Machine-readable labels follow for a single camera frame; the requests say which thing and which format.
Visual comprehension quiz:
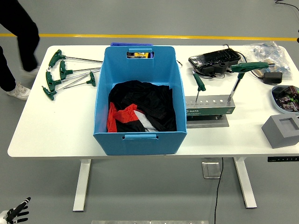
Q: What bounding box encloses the small green T-handle hex wrench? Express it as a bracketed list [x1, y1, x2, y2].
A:
[192, 70, 206, 103]

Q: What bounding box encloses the large green T-handle hex wrench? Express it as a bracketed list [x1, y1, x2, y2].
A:
[227, 62, 269, 104]

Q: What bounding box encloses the dark blue plastic bin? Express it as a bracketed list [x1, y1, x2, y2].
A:
[110, 42, 154, 47]

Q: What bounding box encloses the black red white clothing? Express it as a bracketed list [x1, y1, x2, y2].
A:
[107, 80, 178, 133]

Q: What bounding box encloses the light blue tray of components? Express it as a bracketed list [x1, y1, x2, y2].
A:
[271, 84, 299, 114]

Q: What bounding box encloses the grey green wrench holder stand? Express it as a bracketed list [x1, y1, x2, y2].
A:
[185, 94, 235, 128]

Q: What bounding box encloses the yellow black tool case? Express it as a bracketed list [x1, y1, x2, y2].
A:
[127, 52, 150, 59]

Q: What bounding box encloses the grey foam block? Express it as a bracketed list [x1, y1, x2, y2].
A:
[261, 114, 299, 149]

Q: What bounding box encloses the blue plastic storage box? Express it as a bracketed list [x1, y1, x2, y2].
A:
[93, 46, 188, 156]

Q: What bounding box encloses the clear plastic bag of parts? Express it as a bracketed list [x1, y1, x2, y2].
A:
[242, 41, 292, 81]

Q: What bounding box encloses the black plastic tray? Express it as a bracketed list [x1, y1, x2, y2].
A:
[188, 49, 242, 76]

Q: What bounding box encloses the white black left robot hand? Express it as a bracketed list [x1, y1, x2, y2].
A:
[0, 197, 31, 224]

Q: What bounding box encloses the black cable on floor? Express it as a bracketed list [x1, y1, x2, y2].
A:
[274, 0, 299, 11]

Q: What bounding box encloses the black table control panel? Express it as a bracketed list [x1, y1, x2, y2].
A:
[267, 156, 299, 162]

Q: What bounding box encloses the white table leg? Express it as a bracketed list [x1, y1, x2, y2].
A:
[72, 159, 92, 212]
[233, 157, 257, 209]

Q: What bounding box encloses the metal floor outlet plate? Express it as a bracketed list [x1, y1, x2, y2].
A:
[201, 161, 222, 179]

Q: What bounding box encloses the person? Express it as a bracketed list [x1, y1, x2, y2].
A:
[0, 0, 40, 101]

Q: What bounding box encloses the wooden brush with blue bristles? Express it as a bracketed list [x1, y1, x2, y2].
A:
[253, 59, 276, 79]

